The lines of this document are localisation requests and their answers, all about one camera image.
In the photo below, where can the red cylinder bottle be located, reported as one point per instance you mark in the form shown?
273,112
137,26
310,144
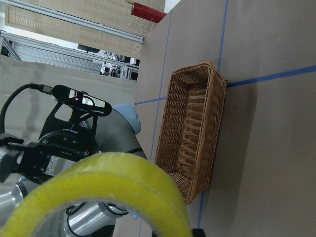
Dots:
147,13

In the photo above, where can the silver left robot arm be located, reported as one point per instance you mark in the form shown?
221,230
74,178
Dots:
115,133

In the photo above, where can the yellow tape roll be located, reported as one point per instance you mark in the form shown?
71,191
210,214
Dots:
121,178

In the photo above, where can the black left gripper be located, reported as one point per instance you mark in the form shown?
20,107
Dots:
66,140

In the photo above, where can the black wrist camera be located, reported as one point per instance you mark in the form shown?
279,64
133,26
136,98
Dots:
81,101

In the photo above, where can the brown wicker basket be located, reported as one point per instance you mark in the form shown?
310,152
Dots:
190,126

